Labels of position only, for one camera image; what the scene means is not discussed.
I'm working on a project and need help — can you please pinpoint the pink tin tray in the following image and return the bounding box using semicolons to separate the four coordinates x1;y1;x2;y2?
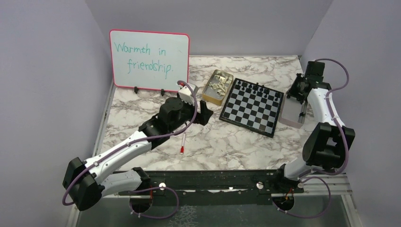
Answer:
279;94;308;129

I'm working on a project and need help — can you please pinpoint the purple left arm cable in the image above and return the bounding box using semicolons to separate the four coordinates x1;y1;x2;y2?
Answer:
62;80;199;220

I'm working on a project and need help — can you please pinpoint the white and red marker pen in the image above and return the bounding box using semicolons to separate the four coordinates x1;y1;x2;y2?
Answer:
180;132;186;155

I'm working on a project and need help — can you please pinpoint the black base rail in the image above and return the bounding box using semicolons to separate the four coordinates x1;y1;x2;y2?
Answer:
118;169;304;206

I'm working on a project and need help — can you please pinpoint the pile of white chess pieces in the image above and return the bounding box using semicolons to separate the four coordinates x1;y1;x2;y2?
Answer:
209;72;231;96

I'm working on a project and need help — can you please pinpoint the gold tin tray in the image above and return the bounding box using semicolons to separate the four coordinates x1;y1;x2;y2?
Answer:
202;70;234;106

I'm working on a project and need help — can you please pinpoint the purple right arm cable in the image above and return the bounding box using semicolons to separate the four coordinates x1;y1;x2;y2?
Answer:
272;58;350;219

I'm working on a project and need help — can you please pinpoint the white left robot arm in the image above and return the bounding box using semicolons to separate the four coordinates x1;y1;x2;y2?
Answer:
62;97;213;211

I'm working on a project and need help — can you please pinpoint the black and silver chessboard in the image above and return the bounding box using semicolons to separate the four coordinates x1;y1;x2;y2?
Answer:
219;78;284;138

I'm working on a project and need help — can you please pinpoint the pink framed whiteboard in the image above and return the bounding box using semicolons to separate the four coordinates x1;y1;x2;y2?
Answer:
109;29;190;92

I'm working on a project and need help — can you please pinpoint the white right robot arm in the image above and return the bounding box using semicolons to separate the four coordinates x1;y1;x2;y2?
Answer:
273;58;356;192

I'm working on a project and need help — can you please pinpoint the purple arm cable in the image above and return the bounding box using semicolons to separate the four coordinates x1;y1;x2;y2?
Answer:
272;58;350;219
62;80;199;220

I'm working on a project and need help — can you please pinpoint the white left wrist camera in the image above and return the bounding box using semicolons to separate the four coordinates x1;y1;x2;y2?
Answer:
178;83;199;106

